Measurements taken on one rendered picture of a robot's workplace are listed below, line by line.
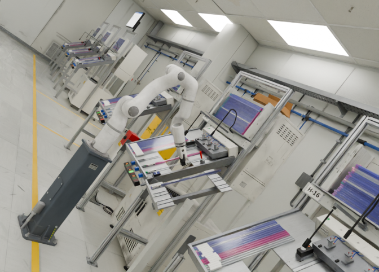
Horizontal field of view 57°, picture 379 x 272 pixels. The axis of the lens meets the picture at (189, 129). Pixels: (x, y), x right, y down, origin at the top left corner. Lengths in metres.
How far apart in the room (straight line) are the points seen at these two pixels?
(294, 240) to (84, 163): 1.35
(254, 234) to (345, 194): 0.53
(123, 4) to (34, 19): 2.52
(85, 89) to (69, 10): 4.32
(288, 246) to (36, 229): 1.59
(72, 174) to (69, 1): 8.88
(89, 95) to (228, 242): 5.53
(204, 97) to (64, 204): 2.22
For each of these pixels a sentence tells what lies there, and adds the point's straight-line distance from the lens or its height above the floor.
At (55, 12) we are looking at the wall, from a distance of 10.96.
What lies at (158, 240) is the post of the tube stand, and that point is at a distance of 2.36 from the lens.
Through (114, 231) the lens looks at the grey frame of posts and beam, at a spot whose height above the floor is 0.29.
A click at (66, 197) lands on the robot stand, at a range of 2.47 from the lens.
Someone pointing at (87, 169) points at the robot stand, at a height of 0.57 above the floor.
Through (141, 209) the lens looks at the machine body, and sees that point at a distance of 3.03.
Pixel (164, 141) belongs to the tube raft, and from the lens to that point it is 3.06.
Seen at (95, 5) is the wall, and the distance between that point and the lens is 11.06.
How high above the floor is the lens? 1.27
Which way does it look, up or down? 2 degrees down
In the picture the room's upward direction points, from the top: 37 degrees clockwise
